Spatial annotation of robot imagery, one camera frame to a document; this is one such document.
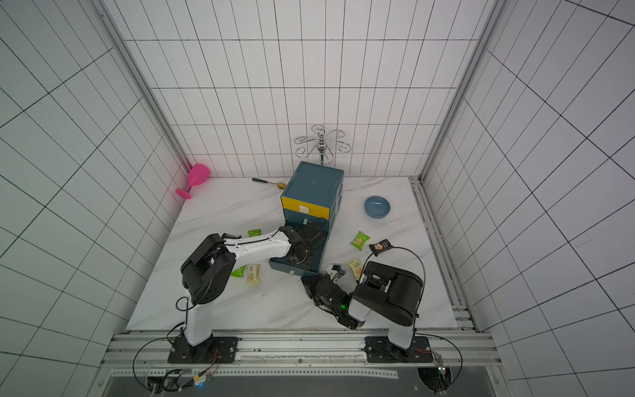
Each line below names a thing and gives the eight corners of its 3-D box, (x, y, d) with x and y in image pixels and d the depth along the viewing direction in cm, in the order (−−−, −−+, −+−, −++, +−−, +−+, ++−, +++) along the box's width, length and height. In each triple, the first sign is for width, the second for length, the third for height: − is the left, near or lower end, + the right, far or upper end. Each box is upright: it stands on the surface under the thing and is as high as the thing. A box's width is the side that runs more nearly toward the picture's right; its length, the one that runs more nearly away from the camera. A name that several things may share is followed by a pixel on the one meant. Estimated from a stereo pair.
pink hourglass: (179, 197, 115) (172, 188, 110) (201, 171, 126) (196, 162, 121) (192, 200, 114) (186, 191, 109) (213, 174, 125) (209, 165, 120)
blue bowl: (365, 218, 106) (367, 214, 104) (363, 200, 113) (364, 195, 110) (390, 218, 106) (392, 214, 104) (386, 200, 113) (388, 195, 110)
